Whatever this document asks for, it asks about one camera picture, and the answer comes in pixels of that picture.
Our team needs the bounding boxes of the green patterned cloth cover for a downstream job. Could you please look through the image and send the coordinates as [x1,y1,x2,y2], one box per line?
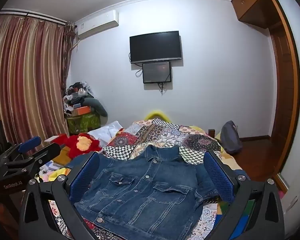
[66,112,102,134]

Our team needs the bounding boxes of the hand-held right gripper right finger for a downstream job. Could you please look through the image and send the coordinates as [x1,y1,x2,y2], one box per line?
[202,150,285,240]

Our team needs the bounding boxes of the blue denim jacket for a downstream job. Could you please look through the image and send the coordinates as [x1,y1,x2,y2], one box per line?
[65,145,219,238]

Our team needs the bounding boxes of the brown cloth with orange edge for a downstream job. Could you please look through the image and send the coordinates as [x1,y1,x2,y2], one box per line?
[52,146,76,167]

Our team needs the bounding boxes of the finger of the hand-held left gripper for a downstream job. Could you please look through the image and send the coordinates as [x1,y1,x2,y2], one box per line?
[0,135,42,164]
[4,142,62,173]

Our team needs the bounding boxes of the orange box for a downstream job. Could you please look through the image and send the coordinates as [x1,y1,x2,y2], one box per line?
[71,106,92,117]

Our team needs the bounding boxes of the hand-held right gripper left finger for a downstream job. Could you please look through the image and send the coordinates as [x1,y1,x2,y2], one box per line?
[18,152,102,240]

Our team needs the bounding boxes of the red plush toy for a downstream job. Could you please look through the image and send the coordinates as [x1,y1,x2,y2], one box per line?
[61,133,102,159]

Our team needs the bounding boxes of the white wall air conditioner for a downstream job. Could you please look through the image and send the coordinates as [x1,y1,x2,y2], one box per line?
[74,10,120,41]

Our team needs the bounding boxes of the large black wall television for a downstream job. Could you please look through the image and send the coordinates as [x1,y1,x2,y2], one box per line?
[129,31,183,64]

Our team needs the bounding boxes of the striped red and gold curtain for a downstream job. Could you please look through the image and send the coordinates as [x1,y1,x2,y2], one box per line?
[0,15,74,153]

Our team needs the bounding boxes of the wooden door frame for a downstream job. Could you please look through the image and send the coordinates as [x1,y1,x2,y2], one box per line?
[266,0,300,189]

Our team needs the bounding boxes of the grey backpack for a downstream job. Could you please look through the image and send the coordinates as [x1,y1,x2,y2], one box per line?
[219,120,242,155]

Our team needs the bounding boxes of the small black wall monitor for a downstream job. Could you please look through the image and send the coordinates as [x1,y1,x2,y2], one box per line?
[142,61,172,84]

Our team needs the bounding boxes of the yellow cloth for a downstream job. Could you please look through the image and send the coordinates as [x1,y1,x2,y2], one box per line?
[47,167,71,182]

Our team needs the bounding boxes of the patchwork printed blanket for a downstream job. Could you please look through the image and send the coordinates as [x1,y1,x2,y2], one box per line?
[40,118,255,240]

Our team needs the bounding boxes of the white pillow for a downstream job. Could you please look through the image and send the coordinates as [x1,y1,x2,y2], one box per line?
[87,121,126,148]

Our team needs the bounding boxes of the curtain rail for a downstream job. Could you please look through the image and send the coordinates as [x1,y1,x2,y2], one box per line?
[0,9,67,26]

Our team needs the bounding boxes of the wooden overhead cabinet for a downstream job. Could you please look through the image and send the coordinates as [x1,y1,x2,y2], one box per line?
[231,0,278,29]

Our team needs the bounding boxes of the yellow bed headboard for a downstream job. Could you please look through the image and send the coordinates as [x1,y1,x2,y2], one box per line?
[144,109,171,122]

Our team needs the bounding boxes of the pile of clutter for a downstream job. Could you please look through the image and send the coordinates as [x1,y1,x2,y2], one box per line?
[62,81,98,111]

